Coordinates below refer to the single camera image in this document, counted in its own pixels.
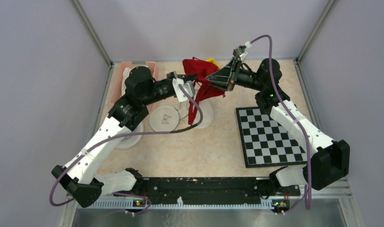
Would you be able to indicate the pink plastic basket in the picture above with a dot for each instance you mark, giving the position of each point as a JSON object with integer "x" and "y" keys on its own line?
{"x": 116, "y": 89}

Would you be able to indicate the white bra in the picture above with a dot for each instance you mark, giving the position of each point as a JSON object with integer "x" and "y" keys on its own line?
{"x": 125, "y": 75}

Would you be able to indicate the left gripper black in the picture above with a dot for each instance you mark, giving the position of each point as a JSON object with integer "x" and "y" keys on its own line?
{"x": 185, "y": 77}

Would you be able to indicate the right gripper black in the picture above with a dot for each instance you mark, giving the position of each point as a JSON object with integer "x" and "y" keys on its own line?
{"x": 221, "y": 78}

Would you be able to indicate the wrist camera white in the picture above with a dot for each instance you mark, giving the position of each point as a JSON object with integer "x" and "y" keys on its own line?
{"x": 240, "y": 52}
{"x": 184, "y": 91}

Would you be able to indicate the aluminium front rail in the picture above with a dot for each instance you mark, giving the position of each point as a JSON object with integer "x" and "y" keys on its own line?
{"x": 135, "y": 202}

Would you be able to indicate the red bra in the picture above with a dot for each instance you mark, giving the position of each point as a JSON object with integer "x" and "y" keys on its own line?
{"x": 204, "y": 91}

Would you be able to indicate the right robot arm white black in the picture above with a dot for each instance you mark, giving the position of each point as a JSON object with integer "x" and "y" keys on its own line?
{"x": 327, "y": 159}

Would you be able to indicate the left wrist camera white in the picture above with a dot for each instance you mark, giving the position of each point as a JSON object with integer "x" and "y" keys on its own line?
{"x": 184, "y": 91}

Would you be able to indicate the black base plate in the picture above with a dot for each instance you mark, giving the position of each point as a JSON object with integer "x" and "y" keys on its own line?
{"x": 210, "y": 190}

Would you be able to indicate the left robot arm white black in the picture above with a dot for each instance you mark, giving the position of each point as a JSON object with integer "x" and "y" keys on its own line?
{"x": 79, "y": 177}

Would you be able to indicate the black white checkerboard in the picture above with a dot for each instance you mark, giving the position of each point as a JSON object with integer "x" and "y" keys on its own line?
{"x": 265, "y": 142}

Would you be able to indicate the yellow toy brick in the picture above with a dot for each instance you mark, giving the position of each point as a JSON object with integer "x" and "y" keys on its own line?
{"x": 213, "y": 61}

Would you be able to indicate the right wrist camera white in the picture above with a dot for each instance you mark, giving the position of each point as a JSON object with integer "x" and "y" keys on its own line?
{"x": 240, "y": 52}

